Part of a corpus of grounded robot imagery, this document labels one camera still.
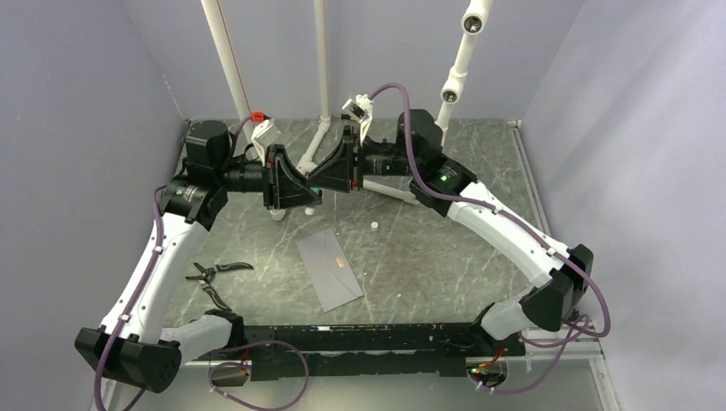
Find white PVC pipe frame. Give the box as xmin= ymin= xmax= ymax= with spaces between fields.
xmin=200 ymin=1 xmax=494 ymax=204

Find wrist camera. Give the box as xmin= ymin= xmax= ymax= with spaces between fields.
xmin=250 ymin=111 xmax=282 ymax=164
xmin=342 ymin=94 xmax=374 ymax=144

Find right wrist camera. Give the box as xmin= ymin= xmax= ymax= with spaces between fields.
xmin=342 ymin=94 xmax=374 ymax=144

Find black handled pliers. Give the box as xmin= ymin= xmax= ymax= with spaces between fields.
xmin=186 ymin=260 xmax=255 ymax=312

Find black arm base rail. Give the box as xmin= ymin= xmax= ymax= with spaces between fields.
xmin=200 ymin=322 xmax=525 ymax=382

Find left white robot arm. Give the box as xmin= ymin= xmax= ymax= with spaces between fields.
xmin=74 ymin=120 xmax=322 ymax=393

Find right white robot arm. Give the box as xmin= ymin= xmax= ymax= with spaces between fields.
xmin=308 ymin=109 xmax=593 ymax=355

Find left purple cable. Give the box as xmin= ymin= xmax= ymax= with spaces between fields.
xmin=92 ymin=116 xmax=256 ymax=411

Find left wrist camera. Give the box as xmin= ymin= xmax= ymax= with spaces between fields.
xmin=250 ymin=111 xmax=282 ymax=164

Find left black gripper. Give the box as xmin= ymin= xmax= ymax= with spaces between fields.
xmin=217 ymin=145 xmax=323 ymax=211

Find purple cable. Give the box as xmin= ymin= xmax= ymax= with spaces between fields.
xmin=92 ymin=116 xmax=256 ymax=411
xmin=368 ymin=82 xmax=612 ymax=397

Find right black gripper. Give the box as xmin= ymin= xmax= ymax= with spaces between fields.
xmin=306 ymin=127 xmax=419 ymax=194

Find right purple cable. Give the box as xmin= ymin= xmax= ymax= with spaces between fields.
xmin=368 ymin=82 xmax=612 ymax=397

